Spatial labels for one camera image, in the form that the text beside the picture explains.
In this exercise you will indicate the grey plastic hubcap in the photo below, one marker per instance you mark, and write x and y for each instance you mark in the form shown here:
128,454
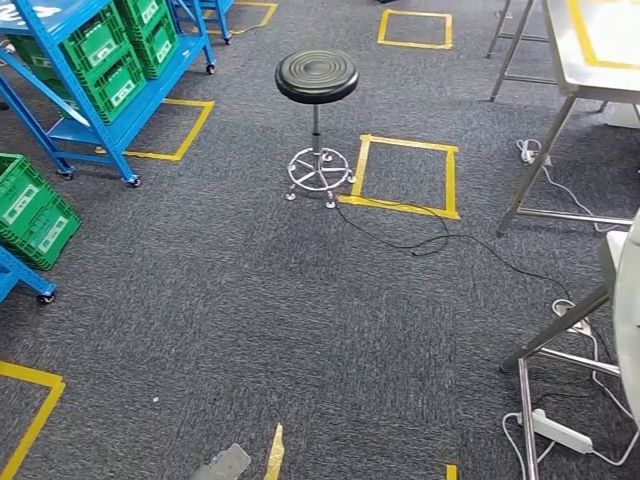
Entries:
631,318

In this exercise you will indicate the black round stool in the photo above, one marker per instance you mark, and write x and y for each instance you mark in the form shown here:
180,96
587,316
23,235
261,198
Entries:
315,76

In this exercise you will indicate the steel table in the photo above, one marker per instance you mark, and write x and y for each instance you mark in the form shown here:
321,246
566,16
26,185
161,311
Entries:
580,83

